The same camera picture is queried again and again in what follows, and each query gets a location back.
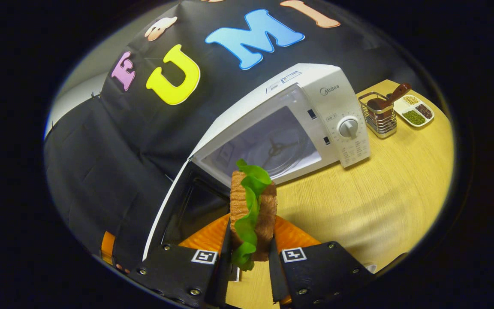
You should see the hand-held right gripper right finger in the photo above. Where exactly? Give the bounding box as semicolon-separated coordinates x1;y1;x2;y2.
268;217;374;309

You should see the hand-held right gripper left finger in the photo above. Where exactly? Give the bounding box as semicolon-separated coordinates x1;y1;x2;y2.
128;217;233;307

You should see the bread and lettuce sandwich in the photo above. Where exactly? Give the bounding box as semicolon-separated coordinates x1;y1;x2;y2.
230;159;277;272

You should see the white microwave oven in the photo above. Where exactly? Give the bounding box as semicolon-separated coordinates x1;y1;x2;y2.
143;63;371;262

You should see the black backdrop cloth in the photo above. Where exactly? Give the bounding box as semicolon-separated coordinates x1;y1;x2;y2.
43;0;428;267

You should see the brown wooden spoon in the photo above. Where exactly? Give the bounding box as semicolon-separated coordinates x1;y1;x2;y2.
367;83;412;111

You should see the white divided dish of beans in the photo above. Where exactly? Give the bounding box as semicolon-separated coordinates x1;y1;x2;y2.
394;94;435;128

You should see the metal wire utensil holder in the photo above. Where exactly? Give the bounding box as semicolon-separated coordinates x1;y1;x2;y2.
358;91;398;139

